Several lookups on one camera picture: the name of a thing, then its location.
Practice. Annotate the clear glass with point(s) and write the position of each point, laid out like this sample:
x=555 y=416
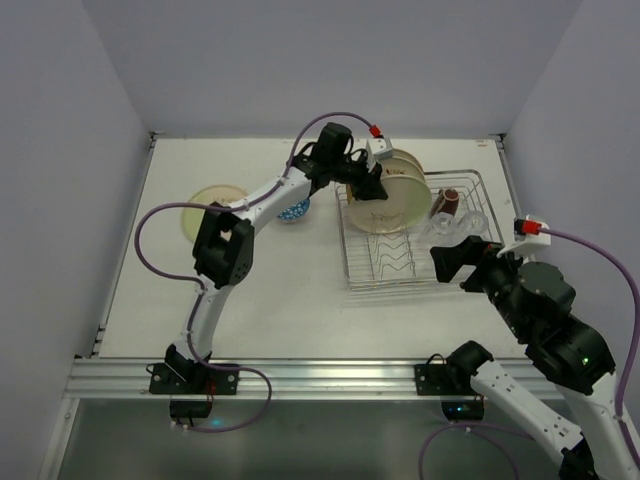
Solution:
x=441 y=230
x=472 y=223

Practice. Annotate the clear glass back right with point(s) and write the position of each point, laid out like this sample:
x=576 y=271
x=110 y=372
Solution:
x=472 y=223

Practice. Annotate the dark red cup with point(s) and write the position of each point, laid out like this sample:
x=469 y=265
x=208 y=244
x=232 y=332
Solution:
x=447 y=201

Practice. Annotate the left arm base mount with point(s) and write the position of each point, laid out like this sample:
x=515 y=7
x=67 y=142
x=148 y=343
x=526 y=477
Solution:
x=191 y=385

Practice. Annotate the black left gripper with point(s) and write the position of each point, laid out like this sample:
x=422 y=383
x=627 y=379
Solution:
x=364 y=176

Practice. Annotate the metal wire dish rack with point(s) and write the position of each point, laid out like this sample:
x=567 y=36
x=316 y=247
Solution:
x=402 y=258

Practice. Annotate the cream plate back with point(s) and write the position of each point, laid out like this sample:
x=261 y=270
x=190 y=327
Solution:
x=402 y=154

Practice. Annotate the clear glass back left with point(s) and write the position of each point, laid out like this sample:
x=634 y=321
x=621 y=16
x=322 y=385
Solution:
x=441 y=230

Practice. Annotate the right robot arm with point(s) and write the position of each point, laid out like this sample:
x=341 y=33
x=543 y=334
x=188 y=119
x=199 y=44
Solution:
x=535 y=302

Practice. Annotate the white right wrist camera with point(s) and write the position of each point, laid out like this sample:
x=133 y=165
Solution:
x=529 y=238

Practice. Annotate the blue patterned bowl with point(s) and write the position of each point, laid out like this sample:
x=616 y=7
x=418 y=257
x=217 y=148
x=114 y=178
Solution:
x=295 y=212

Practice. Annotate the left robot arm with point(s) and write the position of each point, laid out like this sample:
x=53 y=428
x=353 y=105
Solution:
x=224 y=247

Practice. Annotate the aluminium mounting rail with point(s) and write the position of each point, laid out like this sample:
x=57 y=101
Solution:
x=300 y=380

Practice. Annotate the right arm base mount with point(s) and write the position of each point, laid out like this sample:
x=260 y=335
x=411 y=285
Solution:
x=449 y=378

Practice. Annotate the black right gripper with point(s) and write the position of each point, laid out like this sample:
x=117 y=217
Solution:
x=476 y=262

